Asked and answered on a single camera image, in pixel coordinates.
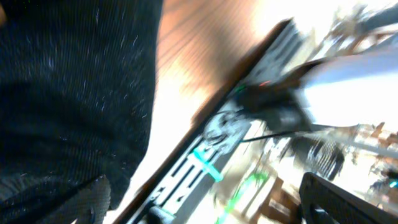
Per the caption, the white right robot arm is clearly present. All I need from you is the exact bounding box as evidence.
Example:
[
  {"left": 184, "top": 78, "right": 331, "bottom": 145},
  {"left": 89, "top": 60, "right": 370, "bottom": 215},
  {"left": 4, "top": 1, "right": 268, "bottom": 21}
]
[{"left": 233, "top": 47, "right": 397, "bottom": 132}]

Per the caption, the black mounting rail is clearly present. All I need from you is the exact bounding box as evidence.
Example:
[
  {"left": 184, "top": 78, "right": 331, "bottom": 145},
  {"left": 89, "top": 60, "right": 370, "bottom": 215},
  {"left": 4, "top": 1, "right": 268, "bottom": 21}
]
[{"left": 118, "top": 19, "right": 303, "bottom": 223}]

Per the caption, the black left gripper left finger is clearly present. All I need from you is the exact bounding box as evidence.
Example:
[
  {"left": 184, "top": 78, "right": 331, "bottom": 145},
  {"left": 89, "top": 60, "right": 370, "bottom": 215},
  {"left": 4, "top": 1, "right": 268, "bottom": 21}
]
[{"left": 37, "top": 175, "right": 111, "bottom": 224}]

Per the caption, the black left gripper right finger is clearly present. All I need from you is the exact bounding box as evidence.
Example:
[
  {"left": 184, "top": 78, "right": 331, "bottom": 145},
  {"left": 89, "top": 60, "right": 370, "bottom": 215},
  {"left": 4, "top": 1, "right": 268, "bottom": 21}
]
[{"left": 299, "top": 172, "right": 397, "bottom": 224}]

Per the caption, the black knit skirt with buttons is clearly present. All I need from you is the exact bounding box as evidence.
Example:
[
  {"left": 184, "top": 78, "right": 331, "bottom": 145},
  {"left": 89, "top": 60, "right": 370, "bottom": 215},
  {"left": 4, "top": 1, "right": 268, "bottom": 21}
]
[{"left": 1, "top": 0, "right": 162, "bottom": 223}]

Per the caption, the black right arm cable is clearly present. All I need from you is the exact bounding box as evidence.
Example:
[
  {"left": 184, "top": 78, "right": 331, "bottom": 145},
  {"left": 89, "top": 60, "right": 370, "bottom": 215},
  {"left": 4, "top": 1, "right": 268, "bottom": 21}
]
[{"left": 241, "top": 124, "right": 358, "bottom": 144}]

